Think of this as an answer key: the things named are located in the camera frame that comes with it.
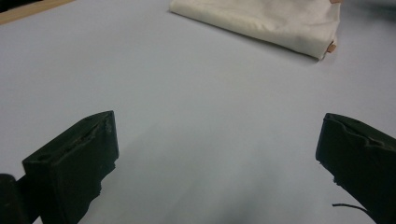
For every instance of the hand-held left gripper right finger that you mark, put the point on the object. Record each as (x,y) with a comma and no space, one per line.
(364,165)

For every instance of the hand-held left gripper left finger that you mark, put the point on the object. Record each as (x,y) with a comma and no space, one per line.
(71,165)

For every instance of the cream baby bodysuit brown trim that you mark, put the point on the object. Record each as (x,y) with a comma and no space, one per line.
(264,21)

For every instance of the light blue mat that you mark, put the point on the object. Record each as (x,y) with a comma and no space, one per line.
(186,93)

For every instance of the wooden table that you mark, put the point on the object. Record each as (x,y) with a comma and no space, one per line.
(18,14)

